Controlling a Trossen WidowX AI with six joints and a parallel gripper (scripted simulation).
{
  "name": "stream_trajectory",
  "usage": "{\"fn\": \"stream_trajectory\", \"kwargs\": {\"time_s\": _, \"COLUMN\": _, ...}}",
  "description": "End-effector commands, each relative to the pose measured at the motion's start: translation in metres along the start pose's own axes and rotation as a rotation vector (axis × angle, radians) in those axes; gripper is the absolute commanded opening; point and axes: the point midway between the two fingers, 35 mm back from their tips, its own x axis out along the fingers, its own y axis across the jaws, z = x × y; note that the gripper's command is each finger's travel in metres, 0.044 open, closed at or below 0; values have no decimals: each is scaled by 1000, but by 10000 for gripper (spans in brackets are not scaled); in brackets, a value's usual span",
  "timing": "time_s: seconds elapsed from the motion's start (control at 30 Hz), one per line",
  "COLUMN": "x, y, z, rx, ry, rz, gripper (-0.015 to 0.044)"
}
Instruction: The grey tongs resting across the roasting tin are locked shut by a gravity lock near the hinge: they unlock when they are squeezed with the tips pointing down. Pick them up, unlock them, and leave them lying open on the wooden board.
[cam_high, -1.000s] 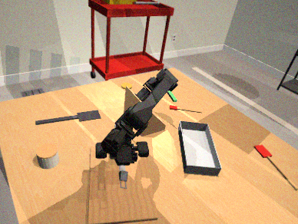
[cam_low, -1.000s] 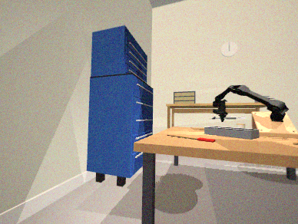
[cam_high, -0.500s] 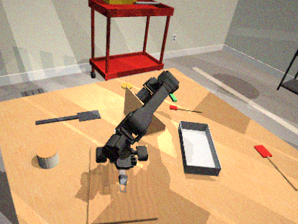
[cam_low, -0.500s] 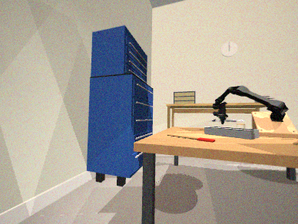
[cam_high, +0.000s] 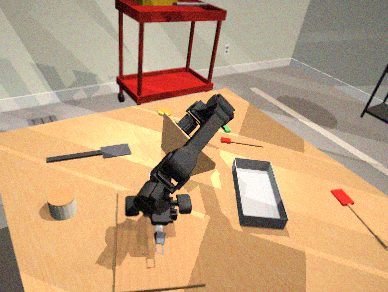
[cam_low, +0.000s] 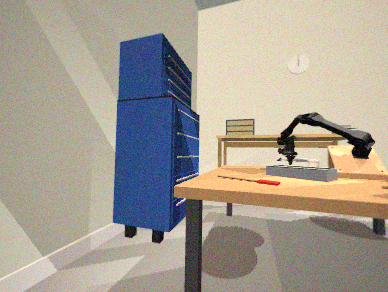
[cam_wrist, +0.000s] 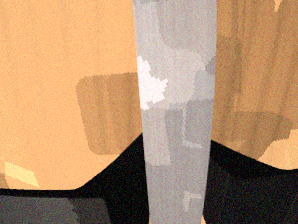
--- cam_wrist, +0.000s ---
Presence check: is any light brown wooden board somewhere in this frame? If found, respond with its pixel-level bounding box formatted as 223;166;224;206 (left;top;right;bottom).
0;0;298;190

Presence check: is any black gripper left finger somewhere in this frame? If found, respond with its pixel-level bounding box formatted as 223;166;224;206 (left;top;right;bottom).
0;133;150;224

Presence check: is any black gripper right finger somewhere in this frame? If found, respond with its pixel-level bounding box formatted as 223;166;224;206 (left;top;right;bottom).
202;140;298;224

